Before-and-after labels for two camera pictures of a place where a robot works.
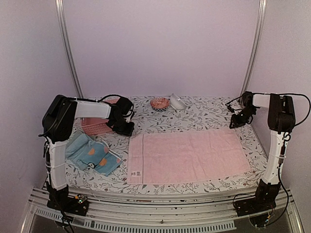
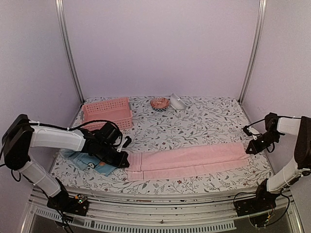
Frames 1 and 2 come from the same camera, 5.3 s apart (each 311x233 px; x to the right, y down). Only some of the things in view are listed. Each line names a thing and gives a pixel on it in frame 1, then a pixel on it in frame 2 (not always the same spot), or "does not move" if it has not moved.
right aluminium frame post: x=257 y=45 does not move
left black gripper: x=128 y=132 → x=119 y=163
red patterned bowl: x=159 y=104 does not move
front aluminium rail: x=210 y=212 does not move
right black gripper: x=237 y=123 → x=256 y=149
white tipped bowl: x=176 y=103 does not move
